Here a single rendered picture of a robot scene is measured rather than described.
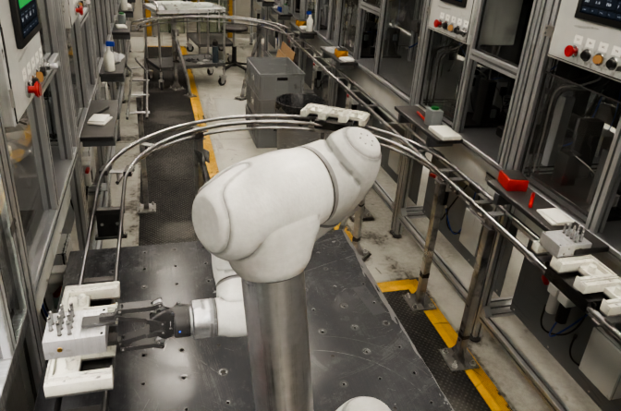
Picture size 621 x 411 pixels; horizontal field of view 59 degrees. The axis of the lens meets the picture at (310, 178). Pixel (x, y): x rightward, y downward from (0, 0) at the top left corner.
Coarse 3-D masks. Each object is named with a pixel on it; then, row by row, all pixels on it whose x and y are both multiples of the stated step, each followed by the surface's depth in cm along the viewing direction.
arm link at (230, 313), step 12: (216, 288) 134; (228, 288) 130; (240, 288) 130; (216, 300) 129; (228, 300) 128; (240, 300) 128; (216, 312) 126; (228, 312) 126; (240, 312) 127; (228, 324) 126; (240, 324) 127; (228, 336) 129
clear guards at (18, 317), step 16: (0, 176) 119; (0, 192) 119; (0, 208) 118; (0, 224) 117; (0, 240) 117; (0, 256) 116; (16, 256) 128; (16, 272) 127; (16, 288) 127; (16, 304) 126; (16, 320) 125; (16, 336) 125
